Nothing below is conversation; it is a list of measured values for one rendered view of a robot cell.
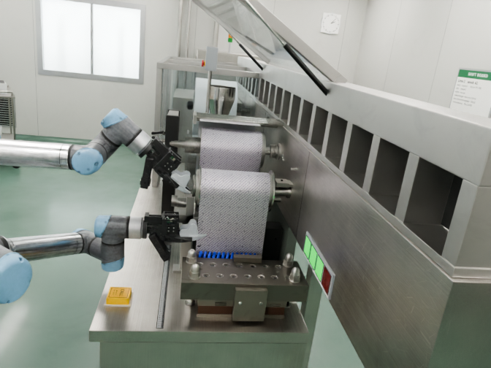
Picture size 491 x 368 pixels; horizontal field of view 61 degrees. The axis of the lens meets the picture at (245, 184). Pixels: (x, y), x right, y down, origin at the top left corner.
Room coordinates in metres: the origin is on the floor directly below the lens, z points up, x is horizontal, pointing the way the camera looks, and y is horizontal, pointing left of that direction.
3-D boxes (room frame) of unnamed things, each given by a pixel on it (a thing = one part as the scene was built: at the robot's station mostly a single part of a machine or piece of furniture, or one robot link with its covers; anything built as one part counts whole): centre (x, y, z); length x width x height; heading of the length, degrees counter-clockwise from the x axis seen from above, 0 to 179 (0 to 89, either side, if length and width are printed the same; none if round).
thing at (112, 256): (1.26, 0.43, 1.01); 0.11 x 0.08 x 0.11; 62
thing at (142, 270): (2.29, 0.27, 0.88); 2.52 x 0.66 x 0.04; 9
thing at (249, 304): (1.12, -0.06, 0.96); 0.10 x 0.03 x 0.11; 99
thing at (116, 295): (1.16, 0.37, 0.91); 0.07 x 0.07 x 0.02; 9
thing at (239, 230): (1.32, 0.03, 1.11); 0.23 x 0.01 x 0.18; 99
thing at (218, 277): (1.20, -0.03, 1.00); 0.40 x 0.16 x 0.06; 99
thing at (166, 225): (1.28, 0.26, 1.12); 0.12 x 0.08 x 0.09; 99
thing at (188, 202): (1.38, 0.21, 1.05); 0.06 x 0.05 x 0.31; 99
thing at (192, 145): (1.60, 0.22, 1.33); 0.06 x 0.06 x 0.06; 9
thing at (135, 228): (1.27, 0.34, 1.11); 0.08 x 0.05 x 0.08; 9
